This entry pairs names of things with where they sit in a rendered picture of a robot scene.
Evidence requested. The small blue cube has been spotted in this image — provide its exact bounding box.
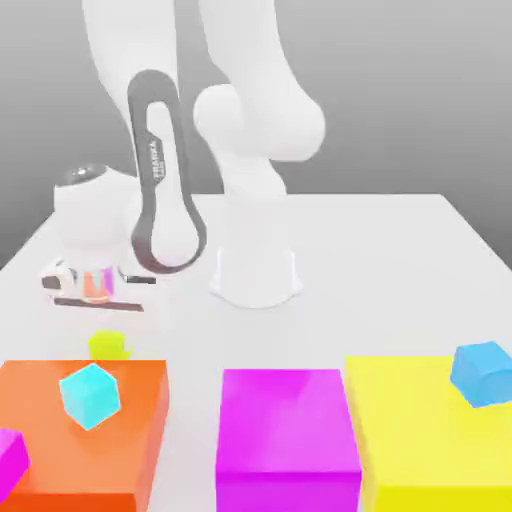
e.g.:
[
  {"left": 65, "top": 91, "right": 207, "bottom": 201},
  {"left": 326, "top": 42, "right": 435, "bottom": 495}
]
[{"left": 449, "top": 340, "right": 512, "bottom": 409}]

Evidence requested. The large orange box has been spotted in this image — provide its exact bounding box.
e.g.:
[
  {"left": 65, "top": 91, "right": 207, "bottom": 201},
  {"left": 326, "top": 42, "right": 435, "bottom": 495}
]
[{"left": 0, "top": 358, "right": 169, "bottom": 512}]

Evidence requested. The large yellow box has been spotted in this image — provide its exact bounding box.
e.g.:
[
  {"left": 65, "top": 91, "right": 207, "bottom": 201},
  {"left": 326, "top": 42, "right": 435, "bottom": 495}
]
[{"left": 344, "top": 354, "right": 512, "bottom": 512}]

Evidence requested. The small yellow-green cube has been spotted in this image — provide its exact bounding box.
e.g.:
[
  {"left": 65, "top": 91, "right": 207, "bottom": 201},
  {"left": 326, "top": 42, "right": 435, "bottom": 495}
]
[{"left": 87, "top": 329, "right": 133, "bottom": 361}]

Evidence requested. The large magenta box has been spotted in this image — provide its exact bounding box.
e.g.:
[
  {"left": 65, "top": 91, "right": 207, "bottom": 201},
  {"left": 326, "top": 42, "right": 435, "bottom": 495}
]
[{"left": 214, "top": 367, "right": 364, "bottom": 512}]

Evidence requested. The small magenta cube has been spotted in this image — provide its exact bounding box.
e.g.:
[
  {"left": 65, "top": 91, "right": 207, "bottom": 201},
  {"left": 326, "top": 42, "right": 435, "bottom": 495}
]
[{"left": 0, "top": 427, "right": 32, "bottom": 504}]

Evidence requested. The small cyan cube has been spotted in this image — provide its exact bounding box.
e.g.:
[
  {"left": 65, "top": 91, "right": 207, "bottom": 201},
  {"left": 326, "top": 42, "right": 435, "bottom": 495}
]
[{"left": 58, "top": 362, "right": 122, "bottom": 432}]

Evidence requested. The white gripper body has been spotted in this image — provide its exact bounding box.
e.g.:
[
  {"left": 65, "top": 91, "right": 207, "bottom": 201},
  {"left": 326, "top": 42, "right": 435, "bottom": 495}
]
[{"left": 52, "top": 296, "right": 146, "bottom": 322}]

